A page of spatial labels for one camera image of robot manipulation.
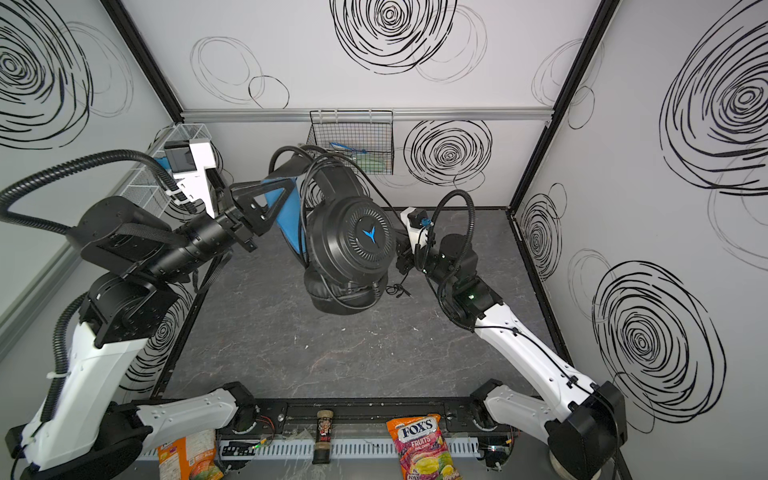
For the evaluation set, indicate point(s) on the black wire basket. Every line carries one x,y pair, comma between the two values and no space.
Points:
366,129

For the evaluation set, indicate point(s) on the orange snack bag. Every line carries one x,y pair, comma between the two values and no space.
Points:
190,458

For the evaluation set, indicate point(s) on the black headphones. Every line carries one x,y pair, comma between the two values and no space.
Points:
345,240

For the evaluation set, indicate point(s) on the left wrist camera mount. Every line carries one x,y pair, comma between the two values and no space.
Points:
193,165

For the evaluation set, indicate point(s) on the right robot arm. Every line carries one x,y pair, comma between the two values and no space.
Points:
583,423

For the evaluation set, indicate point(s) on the Fox's fruits candy bag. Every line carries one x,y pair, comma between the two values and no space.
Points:
421,448

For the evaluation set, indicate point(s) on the clear acrylic wall shelf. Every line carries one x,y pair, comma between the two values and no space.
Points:
140,186

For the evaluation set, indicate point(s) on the small dark spice bottle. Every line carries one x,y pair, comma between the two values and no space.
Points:
323,437

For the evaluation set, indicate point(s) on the items in wire basket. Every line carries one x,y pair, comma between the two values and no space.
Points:
371,162

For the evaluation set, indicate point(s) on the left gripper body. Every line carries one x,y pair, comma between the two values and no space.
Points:
238,224

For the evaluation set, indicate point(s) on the white slotted cable duct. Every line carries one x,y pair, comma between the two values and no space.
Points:
341,449

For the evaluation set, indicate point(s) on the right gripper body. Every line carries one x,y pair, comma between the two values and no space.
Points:
405,255

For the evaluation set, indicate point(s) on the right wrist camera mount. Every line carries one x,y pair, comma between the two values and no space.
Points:
418,224

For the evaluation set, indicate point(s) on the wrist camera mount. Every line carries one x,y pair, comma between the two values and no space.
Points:
418,224
193,165

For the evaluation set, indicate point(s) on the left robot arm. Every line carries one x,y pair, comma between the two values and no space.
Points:
80,432

